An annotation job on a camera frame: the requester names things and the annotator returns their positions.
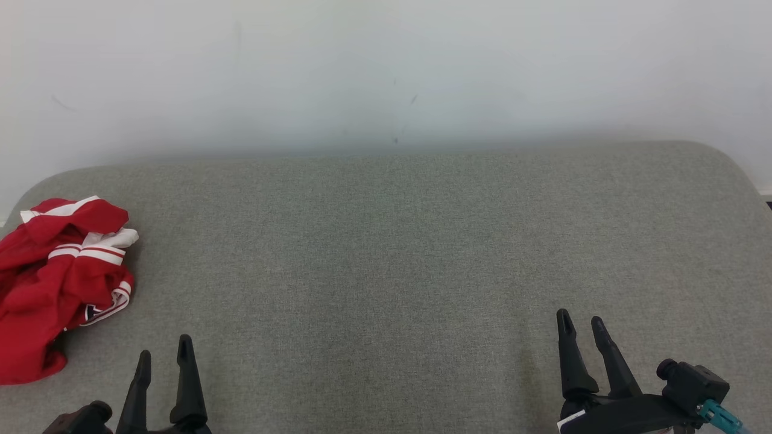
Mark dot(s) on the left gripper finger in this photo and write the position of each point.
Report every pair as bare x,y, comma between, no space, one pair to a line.
188,398
134,404

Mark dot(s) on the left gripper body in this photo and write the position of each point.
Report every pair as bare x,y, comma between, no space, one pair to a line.
181,431

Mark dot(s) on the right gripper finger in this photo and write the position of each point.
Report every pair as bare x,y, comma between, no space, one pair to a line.
573,367
615,367

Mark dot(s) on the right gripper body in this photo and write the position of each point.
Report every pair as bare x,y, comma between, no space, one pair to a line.
627,416

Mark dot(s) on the red basketball shorts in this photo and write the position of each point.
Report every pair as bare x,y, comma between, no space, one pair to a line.
27,343

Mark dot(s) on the red Bulls basketball jersey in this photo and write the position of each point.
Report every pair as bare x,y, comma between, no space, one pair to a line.
78,226

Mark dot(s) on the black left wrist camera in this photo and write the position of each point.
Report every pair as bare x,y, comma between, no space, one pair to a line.
81,419

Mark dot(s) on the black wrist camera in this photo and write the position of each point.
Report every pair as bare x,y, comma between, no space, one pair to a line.
693,383
81,419

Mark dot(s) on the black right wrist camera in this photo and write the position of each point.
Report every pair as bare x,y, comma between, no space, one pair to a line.
693,383

